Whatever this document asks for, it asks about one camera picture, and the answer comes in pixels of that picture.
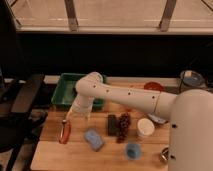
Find blue crumpled cloth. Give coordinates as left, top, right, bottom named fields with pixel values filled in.
left=149, top=114, right=166, bottom=124

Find shiny metal cup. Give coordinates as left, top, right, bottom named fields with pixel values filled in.
left=160, top=147, right=169, bottom=164

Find green plastic tray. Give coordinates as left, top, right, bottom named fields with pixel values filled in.
left=51, top=72, right=108, bottom=111

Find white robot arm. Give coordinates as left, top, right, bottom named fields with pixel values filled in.
left=70, top=72, right=213, bottom=171

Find blue sponge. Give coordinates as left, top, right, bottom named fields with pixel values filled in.
left=84, top=129, right=105, bottom=151

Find white round cup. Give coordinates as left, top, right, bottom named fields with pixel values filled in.
left=137, top=118, right=155, bottom=137

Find red bowl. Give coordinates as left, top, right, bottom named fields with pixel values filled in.
left=144, top=82, right=164, bottom=91

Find silver fork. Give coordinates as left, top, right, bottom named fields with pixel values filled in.
left=60, top=120, right=66, bottom=140

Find blue plastic cup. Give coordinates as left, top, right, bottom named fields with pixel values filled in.
left=125, top=142, right=142, bottom=160

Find black office chair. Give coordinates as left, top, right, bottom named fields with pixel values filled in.
left=0, top=74, right=47, bottom=171

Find dark grape bunch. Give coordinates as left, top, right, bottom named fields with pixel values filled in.
left=117, top=113, right=131, bottom=143

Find dark chocolate bar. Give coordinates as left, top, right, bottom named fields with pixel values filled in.
left=108, top=115, right=117, bottom=136

